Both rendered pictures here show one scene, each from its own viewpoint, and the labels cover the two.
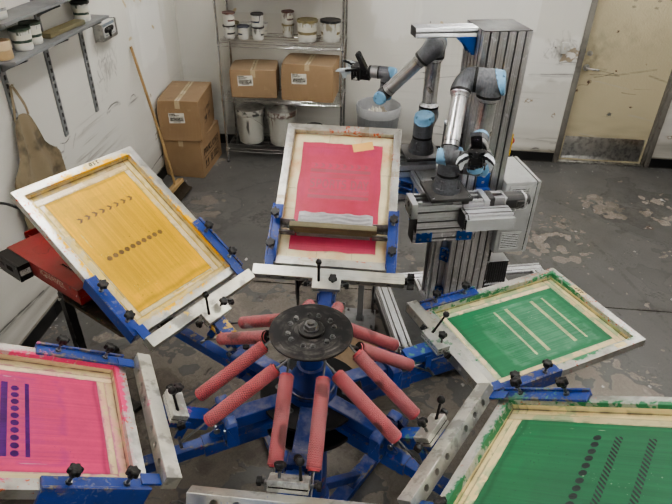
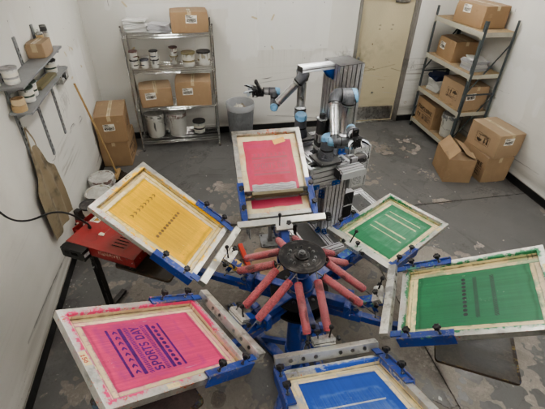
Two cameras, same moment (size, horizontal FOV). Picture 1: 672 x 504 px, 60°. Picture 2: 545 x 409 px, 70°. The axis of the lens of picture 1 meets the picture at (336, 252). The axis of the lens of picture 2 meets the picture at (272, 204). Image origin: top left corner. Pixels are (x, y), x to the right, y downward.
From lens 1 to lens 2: 0.84 m
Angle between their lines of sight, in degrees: 14
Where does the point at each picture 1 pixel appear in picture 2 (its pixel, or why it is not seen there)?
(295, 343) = (298, 264)
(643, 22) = (385, 37)
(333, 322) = (311, 248)
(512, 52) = (354, 75)
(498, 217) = (357, 170)
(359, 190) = (283, 167)
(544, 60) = not seen: hidden behind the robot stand
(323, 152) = (256, 147)
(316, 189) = (258, 170)
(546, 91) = not seen: hidden behind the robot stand
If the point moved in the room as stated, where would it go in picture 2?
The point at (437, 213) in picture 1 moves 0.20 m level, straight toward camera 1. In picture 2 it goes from (323, 172) to (328, 184)
